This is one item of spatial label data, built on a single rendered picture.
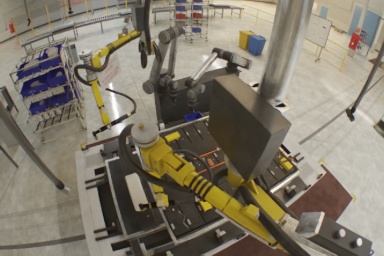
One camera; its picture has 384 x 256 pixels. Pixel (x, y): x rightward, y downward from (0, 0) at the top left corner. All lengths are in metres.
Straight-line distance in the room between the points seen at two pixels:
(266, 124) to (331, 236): 0.34
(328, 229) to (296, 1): 0.51
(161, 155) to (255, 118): 0.43
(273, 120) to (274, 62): 0.12
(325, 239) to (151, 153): 0.63
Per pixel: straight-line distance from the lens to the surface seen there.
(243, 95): 0.44
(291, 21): 0.39
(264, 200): 0.76
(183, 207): 1.74
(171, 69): 2.67
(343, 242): 0.56
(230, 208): 0.63
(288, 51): 0.41
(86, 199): 2.19
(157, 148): 0.73
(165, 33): 2.19
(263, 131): 0.38
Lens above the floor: 2.64
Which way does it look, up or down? 41 degrees down
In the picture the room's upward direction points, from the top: 2 degrees clockwise
